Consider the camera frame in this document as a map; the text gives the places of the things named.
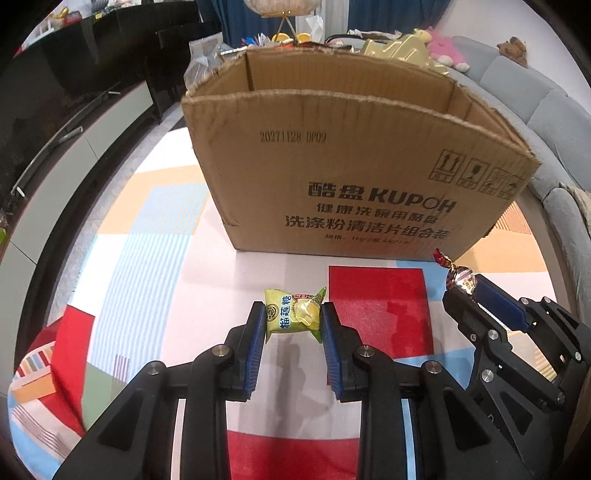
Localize green durian candy packet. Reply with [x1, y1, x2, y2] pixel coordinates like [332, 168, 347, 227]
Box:
[263, 287, 328, 343]

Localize black television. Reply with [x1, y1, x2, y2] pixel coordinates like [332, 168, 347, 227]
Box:
[0, 18, 153, 195]

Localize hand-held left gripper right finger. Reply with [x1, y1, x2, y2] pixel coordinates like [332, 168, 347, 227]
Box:
[320, 302, 522, 480]

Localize gold mountain shaped box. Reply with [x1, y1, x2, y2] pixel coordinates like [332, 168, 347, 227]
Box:
[360, 32, 451, 77]

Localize grey sectional sofa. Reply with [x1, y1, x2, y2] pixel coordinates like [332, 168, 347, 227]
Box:
[434, 34, 591, 259]

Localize red silver foil candy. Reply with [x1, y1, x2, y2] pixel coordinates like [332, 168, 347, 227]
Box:
[433, 248, 477, 296]

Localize pink plush toy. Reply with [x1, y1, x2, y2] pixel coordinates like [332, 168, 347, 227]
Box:
[422, 27, 471, 72]

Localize grey television cabinet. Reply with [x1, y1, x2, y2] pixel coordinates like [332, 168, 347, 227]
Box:
[0, 83, 160, 278]

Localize white tiered snack bowl stand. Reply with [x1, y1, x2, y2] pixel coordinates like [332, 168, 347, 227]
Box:
[244, 0, 320, 44]

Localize colourful patchwork tablecloth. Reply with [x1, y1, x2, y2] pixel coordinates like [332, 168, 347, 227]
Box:
[8, 124, 561, 480]

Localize brown cardboard box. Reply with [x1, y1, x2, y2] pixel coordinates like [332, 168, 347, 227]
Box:
[181, 46, 542, 263]

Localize black upright piano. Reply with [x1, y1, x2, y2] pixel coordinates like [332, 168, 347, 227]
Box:
[115, 4, 222, 121]

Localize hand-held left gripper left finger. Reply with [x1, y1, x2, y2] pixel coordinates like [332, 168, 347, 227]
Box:
[51, 301, 269, 480]

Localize brown plush bear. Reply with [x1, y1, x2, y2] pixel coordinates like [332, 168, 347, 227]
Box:
[496, 37, 528, 69]

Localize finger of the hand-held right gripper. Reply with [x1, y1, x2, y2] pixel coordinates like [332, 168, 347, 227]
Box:
[442, 290, 565, 411]
[475, 275, 587, 384]

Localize crumpled clear plastic bag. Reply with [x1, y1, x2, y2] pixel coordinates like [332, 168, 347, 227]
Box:
[346, 28, 402, 40]

